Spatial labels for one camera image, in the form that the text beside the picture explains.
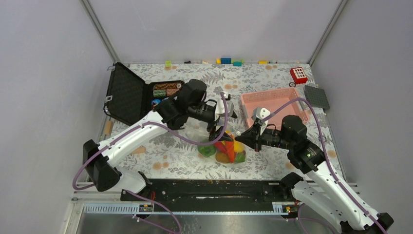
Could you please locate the red chili toy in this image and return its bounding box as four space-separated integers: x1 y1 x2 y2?
213 141 227 154

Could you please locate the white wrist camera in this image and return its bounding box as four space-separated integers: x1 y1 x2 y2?
251 107 271 124
214 92 237 120

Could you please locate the black open case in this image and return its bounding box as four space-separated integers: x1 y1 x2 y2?
103 62 185 126

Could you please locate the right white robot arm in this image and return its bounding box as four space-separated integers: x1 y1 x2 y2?
235 115 394 234

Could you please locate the dark grey baseplate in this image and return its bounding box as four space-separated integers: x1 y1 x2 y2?
304 85 330 110

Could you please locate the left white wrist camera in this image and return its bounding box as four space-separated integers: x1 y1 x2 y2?
214 92 237 120

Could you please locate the blue brick at wall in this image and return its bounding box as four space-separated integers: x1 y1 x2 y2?
220 58 232 64

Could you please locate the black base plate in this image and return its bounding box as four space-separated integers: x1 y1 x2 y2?
138 179 298 213

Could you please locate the yellow pepper toy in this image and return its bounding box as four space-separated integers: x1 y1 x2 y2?
233 141 244 153

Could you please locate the lime green brick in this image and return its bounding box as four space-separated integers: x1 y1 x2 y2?
165 60 172 68

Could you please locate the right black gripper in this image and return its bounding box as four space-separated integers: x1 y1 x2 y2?
235 120 294 152

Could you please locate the clear zip top bag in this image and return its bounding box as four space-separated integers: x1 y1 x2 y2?
185 121 247 165

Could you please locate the brown kiwi toy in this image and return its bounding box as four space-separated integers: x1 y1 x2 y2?
215 152 230 164

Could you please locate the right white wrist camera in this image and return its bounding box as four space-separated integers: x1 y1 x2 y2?
251 107 271 124

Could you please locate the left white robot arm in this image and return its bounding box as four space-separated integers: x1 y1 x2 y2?
76 79 238 200

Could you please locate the red grid block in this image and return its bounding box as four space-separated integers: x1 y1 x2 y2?
290 67 308 85

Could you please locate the pink plastic basket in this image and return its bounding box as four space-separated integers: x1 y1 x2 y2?
241 88 309 130

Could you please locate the wooden block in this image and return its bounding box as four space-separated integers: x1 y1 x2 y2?
103 120 113 136

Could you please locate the orange carrot toy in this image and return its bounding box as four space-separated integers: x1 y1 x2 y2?
225 141 235 163

